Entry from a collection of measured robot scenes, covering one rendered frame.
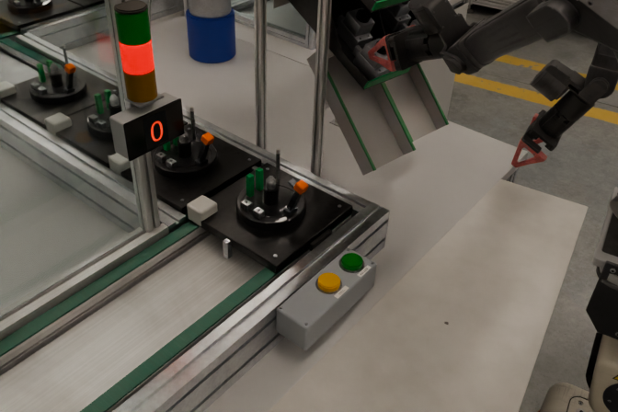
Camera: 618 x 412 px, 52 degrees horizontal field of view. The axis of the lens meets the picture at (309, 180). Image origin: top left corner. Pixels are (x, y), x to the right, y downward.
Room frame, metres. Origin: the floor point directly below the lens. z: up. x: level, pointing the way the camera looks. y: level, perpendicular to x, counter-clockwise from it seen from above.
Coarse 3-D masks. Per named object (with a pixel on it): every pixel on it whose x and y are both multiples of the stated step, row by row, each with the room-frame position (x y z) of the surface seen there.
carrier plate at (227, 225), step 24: (264, 168) 1.15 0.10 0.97; (312, 192) 1.07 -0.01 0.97; (216, 216) 0.98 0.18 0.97; (312, 216) 0.99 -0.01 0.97; (336, 216) 1.00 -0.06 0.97; (240, 240) 0.91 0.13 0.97; (264, 240) 0.91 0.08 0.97; (288, 240) 0.92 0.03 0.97; (312, 240) 0.93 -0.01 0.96; (264, 264) 0.86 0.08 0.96
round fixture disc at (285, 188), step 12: (240, 192) 1.04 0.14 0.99; (288, 192) 1.04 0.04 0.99; (240, 204) 1.00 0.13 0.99; (264, 204) 1.00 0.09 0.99; (276, 204) 1.00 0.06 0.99; (300, 204) 1.00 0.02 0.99; (240, 216) 0.97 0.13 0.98; (252, 216) 0.96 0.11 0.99; (276, 216) 0.96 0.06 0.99; (288, 216) 0.97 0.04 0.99; (300, 216) 0.98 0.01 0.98; (264, 228) 0.94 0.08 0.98; (276, 228) 0.94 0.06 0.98
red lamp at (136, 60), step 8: (120, 48) 0.92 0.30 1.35; (128, 48) 0.91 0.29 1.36; (136, 48) 0.91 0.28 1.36; (144, 48) 0.92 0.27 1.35; (152, 48) 0.94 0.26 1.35; (128, 56) 0.91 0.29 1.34; (136, 56) 0.91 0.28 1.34; (144, 56) 0.92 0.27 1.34; (152, 56) 0.93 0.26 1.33; (128, 64) 0.91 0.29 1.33; (136, 64) 0.91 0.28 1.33; (144, 64) 0.91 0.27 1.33; (152, 64) 0.93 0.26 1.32; (128, 72) 0.91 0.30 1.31; (136, 72) 0.91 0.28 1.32; (144, 72) 0.91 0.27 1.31
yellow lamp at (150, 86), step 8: (152, 72) 0.93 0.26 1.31; (128, 80) 0.91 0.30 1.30; (136, 80) 0.91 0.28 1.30; (144, 80) 0.91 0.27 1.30; (152, 80) 0.92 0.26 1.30; (128, 88) 0.91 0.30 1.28; (136, 88) 0.91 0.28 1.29; (144, 88) 0.91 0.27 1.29; (152, 88) 0.92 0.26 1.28; (128, 96) 0.92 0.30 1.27; (136, 96) 0.91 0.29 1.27; (144, 96) 0.91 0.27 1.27; (152, 96) 0.92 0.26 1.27
